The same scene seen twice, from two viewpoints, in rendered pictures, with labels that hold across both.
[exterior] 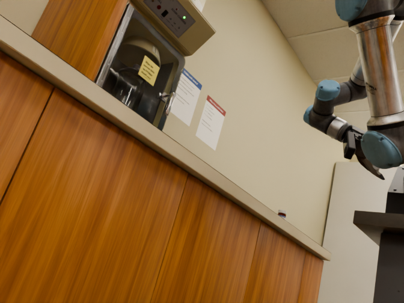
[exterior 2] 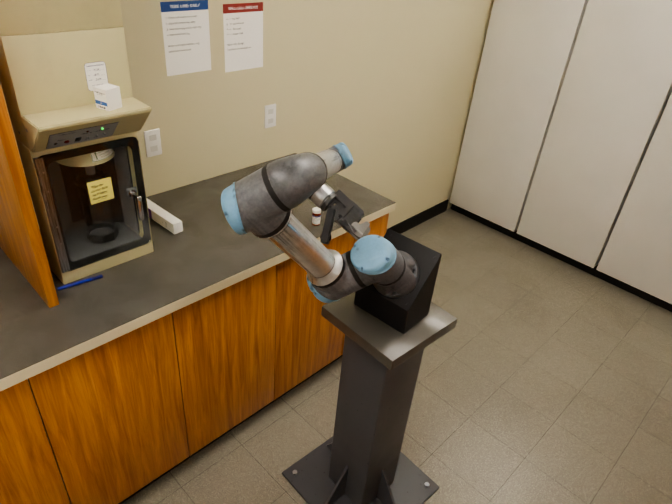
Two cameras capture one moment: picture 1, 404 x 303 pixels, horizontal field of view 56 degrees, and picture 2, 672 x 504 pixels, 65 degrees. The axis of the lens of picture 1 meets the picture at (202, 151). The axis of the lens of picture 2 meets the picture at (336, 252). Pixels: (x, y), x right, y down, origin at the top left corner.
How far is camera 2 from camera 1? 1.55 m
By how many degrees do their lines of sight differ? 52
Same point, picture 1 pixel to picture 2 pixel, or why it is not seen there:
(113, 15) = (28, 220)
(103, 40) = (35, 246)
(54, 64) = (14, 378)
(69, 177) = (74, 391)
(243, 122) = not seen: outside the picture
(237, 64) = not seen: outside the picture
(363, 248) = (533, 55)
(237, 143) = (296, 28)
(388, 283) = (349, 354)
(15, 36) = not seen: outside the picture
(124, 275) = (150, 388)
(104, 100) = (63, 357)
